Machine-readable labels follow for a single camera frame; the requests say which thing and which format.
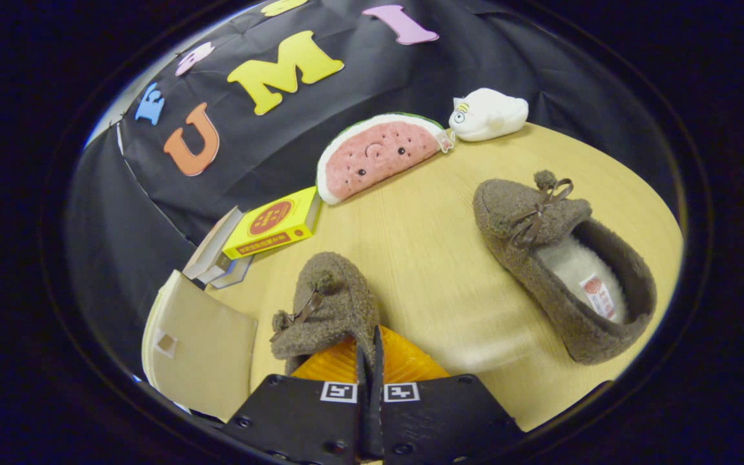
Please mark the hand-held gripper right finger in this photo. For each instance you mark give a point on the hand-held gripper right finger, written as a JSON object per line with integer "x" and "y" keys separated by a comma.
{"x": 443, "y": 420}

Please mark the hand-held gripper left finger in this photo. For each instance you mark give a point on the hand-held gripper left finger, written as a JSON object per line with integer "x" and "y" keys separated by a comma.
{"x": 301, "y": 420}

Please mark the beige storage box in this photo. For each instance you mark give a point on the beige storage box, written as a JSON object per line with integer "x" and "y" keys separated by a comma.
{"x": 204, "y": 349}

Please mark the brown fuzzy shoe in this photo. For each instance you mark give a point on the brown fuzzy shoe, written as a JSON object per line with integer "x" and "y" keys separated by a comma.
{"x": 343, "y": 303}
{"x": 520, "y": 265}

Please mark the blue book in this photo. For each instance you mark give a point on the blue book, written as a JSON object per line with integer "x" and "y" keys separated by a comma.
{"x": 237, "y": 274}

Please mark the grey book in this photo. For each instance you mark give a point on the grey book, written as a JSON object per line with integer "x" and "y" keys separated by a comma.
{"x": 216, "y": 274}

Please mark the yellow book with red circle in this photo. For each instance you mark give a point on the yellow book with red circle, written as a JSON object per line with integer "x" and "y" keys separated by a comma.
{"x": 275, "y": 223}

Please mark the watermelon slice plush toy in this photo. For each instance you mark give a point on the watermelon slice plush toy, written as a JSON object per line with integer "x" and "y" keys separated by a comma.
{"x": 378, "y": 155}

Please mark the white plush toy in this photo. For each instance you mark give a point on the white plush toy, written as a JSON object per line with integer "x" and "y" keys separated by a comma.
{"x": 488, "y": 116}

